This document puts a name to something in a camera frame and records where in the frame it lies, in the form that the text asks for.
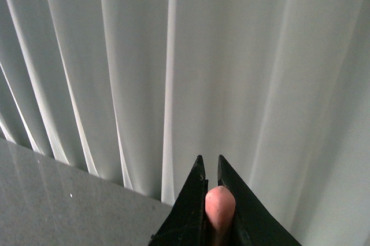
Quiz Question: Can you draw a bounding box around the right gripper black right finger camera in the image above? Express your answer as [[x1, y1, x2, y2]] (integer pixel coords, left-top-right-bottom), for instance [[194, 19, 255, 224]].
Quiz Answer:
[[217, 155, 300, 246]]

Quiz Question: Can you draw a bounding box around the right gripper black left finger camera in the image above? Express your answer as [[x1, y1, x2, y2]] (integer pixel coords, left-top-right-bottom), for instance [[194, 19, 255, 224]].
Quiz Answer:
[[150, 155, 208, 246]]

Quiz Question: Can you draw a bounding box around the white pleated curtain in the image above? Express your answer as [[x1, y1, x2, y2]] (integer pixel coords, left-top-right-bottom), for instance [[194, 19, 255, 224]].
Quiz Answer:
[[1, 0, 369, 245]]

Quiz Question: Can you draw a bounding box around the pink chopstick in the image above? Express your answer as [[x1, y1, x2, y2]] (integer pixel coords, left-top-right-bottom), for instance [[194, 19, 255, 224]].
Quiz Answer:
[[205, 186, 236, 245]]

